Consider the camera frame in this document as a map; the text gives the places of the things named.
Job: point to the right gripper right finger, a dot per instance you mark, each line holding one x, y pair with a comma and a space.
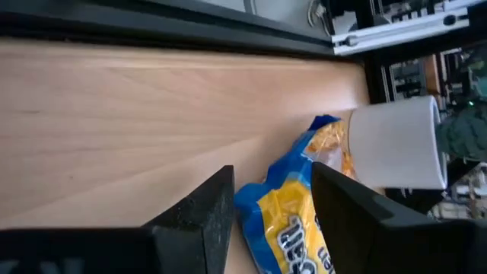
342, 220

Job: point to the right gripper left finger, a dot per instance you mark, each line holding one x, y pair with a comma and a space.
205, 228

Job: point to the blue yellow Maruchan noodle packet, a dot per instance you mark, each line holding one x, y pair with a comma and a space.
281, 213

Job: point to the white round plant pot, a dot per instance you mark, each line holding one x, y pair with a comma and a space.
395, 144

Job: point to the silver frame bracket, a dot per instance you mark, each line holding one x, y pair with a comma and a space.
399, 34

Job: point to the black aluminium rig frame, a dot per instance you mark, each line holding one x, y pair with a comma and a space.
152, 26

